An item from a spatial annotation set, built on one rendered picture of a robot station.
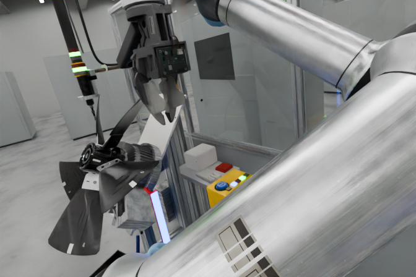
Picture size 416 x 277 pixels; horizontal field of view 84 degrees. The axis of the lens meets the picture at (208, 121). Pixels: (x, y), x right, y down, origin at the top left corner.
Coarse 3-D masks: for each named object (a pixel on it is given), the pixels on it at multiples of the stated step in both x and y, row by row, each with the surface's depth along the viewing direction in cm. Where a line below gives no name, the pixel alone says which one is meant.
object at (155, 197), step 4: (156, 192) 66; (152, 196) 65; (156, 196) 66; (152, 200) 65; (156, 200) 66; (156, 204) 66; (160, 204) 67; (156, 208) 66; (160, 208) 67; (156, 212) 67; (160, 212) 68; (160, 216) 68; (160, 220) 68; (164, 220) 69; (160, 224) 68; (164, 224) 69; (160, 228) 68; (164, 228) 69; (164, 232) 69; (164, 236) 69; (168, 236) 70; (164, 240) 70; (168, 240) 71
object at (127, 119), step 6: (138, 102) 91; (132, 108) 91; (138, 108) 100; (126, 114) 89; (132, 114) 99; (120, 120) 89; (126, 120) 96; (132, 120) 103; (120, 126) 95; (126, 126) 101; (114, 132) 94; (120, 132) 99
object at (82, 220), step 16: (80, 192) 92; (96, 192) 92; (80, 208) 89; (96, 208) 90; (64, 224) 88; (80, 224) 87; (96, 224) 87; (48, 240) 88; (64, 240) 86; (80, 240) 85; (96, 240) 85
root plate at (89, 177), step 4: (88, 176) 95; (92, 176) 95; (96, 176) 95; (84, 180) 94; (88, 180) 94; (92, 180) 94; (96, 180) 95; (84, 184) 93; (88, 184) 94; (92, 184) 94; (96, 184) 94; (84, 188) 93; (88, 188) 93; (92, 188) 93; (96, 188) 94
